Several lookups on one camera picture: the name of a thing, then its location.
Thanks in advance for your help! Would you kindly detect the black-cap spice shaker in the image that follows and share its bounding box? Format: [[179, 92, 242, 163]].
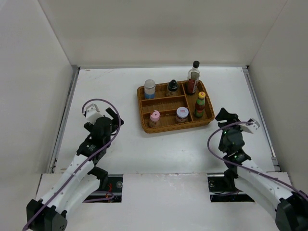
[[166, 79, 178, 97]]

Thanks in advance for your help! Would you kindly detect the tall red-label sauce bottle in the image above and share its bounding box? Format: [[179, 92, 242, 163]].
[[186, 61, 200, 95]]

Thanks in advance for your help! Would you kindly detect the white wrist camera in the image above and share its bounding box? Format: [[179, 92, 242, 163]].
[[83, 103, 102, 125], [240, 118, 260, 134]]

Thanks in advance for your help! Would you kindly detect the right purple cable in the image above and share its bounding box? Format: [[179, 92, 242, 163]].
[[207, 121, 308, 200]]

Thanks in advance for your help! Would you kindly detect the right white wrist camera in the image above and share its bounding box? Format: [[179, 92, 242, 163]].
[[240, 118, 260, 134]]

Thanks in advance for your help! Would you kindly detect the purple cable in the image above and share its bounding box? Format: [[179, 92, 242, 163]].
[[22, 98, 121, 231], [207, 121, 308, 200]]

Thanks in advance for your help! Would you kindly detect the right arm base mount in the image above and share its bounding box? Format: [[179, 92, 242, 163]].
[[207, 169, 254, 203]]

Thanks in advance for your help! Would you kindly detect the silver-lid blue-label jar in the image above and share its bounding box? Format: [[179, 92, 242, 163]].
[[144, 79, 156, 99]]

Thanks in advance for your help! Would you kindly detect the green-label yellow-cap sauce bottle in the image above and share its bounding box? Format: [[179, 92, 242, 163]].
[[194, 91, 206, 118]]

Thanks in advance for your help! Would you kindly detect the red-white-lid spice jar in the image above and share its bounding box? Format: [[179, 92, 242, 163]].
[[176, 107, 189, 123]]

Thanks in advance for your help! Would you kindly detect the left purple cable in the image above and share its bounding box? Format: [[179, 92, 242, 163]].
[[22, 98, 121, 231]]

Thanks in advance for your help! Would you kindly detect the pink-cap spice shaker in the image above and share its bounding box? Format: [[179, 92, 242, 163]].
[[148, 110, 160, 128]]

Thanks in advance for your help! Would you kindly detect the brown wicker divided tray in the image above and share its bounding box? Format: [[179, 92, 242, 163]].
[[137, 80, 215, 133]]

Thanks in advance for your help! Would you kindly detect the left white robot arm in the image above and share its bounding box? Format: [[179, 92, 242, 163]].
[[23, 104, 124, 231]]

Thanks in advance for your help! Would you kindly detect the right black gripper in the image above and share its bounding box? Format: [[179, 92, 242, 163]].
[[215, 107, 248, 151]]

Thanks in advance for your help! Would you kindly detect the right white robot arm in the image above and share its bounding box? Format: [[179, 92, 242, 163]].
[[215, 108, 308, 231]]

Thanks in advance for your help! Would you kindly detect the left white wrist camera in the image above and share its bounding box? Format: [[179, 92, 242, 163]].
[[83, 103, 102, 125]]

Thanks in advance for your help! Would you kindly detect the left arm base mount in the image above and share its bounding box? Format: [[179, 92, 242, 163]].
[[84, 175, 123, 203]]

